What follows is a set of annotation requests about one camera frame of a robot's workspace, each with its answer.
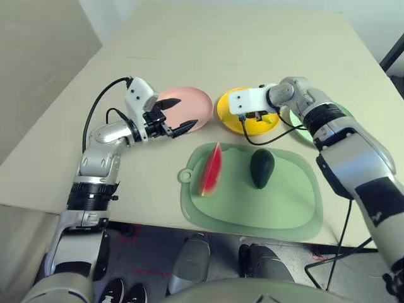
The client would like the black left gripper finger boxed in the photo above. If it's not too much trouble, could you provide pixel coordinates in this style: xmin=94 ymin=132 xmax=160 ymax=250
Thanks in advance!
xmin=172 ymin=119 xmax=199 ymax=138
xmin=157 ymin=98 xmax=182 ymax=111

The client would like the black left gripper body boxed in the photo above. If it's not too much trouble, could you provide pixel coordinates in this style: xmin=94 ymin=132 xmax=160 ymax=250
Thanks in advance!
xmin=143 ymin=107 xmax=174 ymax=138

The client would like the dark green toy avocado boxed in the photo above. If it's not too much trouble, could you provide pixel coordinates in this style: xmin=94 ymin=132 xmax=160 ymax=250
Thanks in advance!
xmin=250 ymin=149 xmax=275 ymax=190

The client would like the toy watermelon slice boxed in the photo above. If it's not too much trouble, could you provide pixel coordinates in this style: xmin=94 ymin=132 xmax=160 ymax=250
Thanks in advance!
xmin=198 ymin=141 xmax=223 ymax=197

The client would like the pink plastic plate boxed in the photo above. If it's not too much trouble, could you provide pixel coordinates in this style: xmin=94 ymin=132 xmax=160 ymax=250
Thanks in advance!
xmin=156 ymin=86 xmax=213 ymax=135

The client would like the yellow plastic plate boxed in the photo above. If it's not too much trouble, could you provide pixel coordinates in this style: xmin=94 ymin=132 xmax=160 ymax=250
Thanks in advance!
xmin=217 ymin=87 xmax=281 ymax=136

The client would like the mint green plastic plate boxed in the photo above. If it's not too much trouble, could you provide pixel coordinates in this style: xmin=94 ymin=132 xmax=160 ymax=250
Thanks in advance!
xmin=288 ymin=105 xmax=353 ymax=148

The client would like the green silicone cutting mat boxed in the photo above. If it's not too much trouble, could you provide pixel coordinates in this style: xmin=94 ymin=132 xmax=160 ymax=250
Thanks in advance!
xmin=177 ymin=142 xmax=324 ymax=243

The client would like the grey robot left leg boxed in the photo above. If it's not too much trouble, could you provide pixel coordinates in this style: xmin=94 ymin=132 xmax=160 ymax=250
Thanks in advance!
xmin=167 ymin=232 xmax=211 ymax=296

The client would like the grey robot leg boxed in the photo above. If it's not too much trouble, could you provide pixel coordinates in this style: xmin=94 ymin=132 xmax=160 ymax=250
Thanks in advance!
xmin=238 ymin=243 xmax=294 ymax=285
xmin=167 ymin=232 xmax=211 ymax=296

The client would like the side table with black legs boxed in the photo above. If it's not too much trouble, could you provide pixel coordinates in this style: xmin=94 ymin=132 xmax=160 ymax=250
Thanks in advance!
xmin=380 ymin=31 xmax=404 ymax=76

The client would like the grey robot right leg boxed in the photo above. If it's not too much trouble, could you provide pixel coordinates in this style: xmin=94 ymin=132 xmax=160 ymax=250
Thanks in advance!
xmin=238 ymin=243 xmax=294 ymax=285

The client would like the black bystander shoe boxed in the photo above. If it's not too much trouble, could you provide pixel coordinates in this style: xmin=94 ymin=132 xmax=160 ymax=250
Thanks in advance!
xmin=100 ymin=277 xmax=126 ymax=303
xmin=126 ymin=283 xmax=148 ymax=303

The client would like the grey robot torso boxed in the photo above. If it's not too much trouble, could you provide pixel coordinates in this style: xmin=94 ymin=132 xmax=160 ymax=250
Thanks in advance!
xmin=163 ymin=277 xmax=384 ymax=303

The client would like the black right camera cable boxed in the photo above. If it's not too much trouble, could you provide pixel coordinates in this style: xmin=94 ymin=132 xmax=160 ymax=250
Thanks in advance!
xmin=239 ymin=114 xmax=378 ymax=291

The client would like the black camera cable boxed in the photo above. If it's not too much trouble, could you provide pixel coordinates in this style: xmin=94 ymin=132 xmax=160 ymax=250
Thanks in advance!
xmin=239 ymin=114 xmax=378 ymax=291
xmin=81 ymin=76 xmax=135 ymax=152

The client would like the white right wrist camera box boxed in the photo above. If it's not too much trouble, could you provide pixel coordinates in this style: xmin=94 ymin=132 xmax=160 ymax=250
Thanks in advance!
xmin=229 ymin=85 xmax=272 ymax=115

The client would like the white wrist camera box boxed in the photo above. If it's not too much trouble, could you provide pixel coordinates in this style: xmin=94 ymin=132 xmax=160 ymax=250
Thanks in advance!
xmin=229 ymin=85 xmax=272 ymax=115
xmin=124 ymin=76 xmax=158 ymax=127

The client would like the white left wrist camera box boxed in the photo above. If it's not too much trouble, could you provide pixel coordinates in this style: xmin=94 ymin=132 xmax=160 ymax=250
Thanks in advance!
xmin=124 ymin=76 xmax=158 ymax=127

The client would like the black left camera cable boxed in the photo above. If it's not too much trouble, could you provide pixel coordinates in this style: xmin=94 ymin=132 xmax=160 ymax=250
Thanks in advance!
xmin=81 ymin=76 xmax=135 ymax=152

